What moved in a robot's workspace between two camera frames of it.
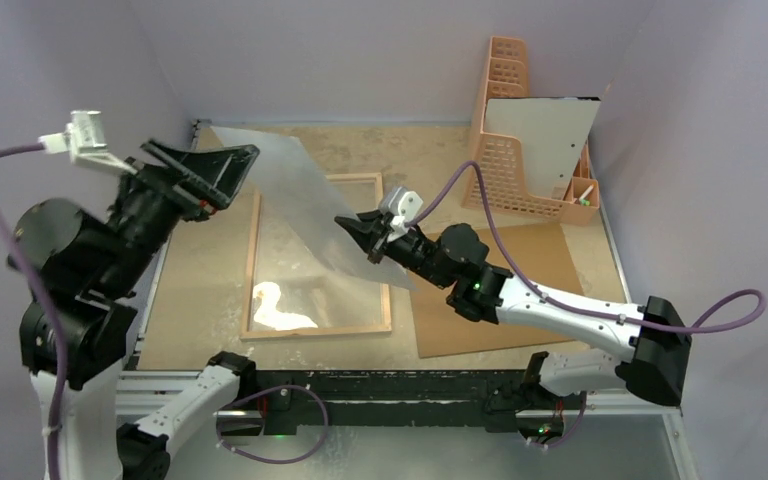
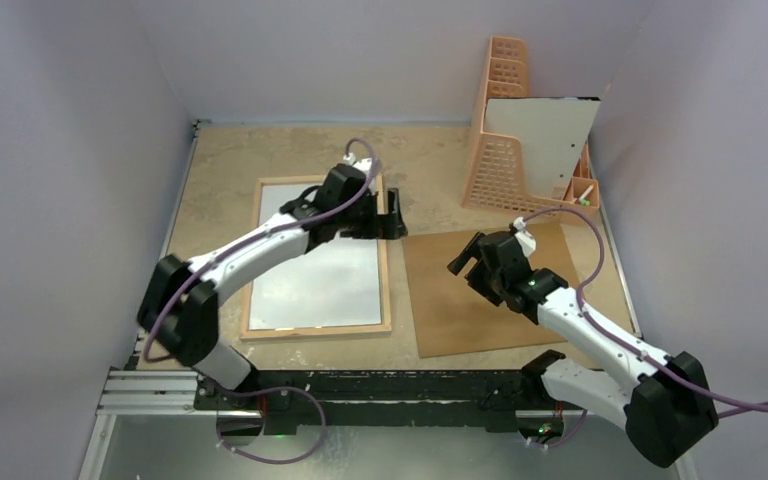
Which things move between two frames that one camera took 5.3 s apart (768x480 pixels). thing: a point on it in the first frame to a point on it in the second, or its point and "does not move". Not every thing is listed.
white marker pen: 583,200 does not move
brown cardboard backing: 543,250 does not move
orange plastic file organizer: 502,159 does not move
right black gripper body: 384,237 to 475,266
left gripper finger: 215,176 to 392,225
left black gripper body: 154,206 to 360,220
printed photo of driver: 286,167 to 336,283
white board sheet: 551,132 does not move
